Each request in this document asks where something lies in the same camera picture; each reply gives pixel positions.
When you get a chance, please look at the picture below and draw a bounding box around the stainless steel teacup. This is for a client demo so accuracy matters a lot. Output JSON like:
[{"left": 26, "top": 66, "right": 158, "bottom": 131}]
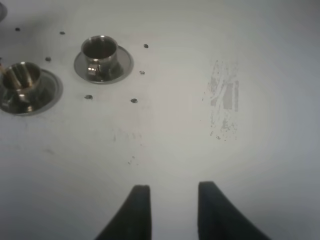
[
  {"left": 1, "top": 62, "right": 43, "bottom": 107},
  {"left": 81, "top": 35, "right": 119, "bottom": 78}
]

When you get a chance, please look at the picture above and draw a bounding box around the far stainless steel saucer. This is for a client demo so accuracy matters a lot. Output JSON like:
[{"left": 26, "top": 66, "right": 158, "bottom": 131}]
[{"left": 73, "top": 46, "right": 134, "bottom": 85}]

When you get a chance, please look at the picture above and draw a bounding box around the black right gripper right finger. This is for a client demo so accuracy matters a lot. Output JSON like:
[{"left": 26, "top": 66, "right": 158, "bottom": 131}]
[{"left": 197, "top": 181, "right": 269, "bottom": 240}]

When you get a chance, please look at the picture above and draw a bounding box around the near stainless steel saucer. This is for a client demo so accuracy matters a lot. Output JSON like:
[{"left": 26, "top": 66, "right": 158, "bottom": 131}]
[{"left": 0, "top": 69, "right": 63, "bottom": 116}]

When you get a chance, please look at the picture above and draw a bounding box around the far stainless steel teacup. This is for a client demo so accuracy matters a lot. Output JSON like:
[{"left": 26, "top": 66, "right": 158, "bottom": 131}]
[{"left": 81, "top": 35, "right": 119, "bottom": 78}]

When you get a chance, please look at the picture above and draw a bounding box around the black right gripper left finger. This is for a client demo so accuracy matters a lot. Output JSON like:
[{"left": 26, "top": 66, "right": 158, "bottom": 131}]
[{"left": 96, "top": 185, "right": 152, "bottom": 240}]

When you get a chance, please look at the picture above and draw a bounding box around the near stainless steel teacup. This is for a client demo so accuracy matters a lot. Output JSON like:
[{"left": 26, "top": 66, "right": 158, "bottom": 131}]
[{"left": 1, "top": 62, "right": 43, "bottom": 107}]

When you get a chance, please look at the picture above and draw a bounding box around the stainless steel saucer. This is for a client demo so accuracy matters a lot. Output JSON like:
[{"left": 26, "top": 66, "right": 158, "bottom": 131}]
[
  {"left": 73, "top": 46, "right": 134, "bottom": 85},
  {"left": 0, "top": 69, "right": 63, "bottom": 116}
]

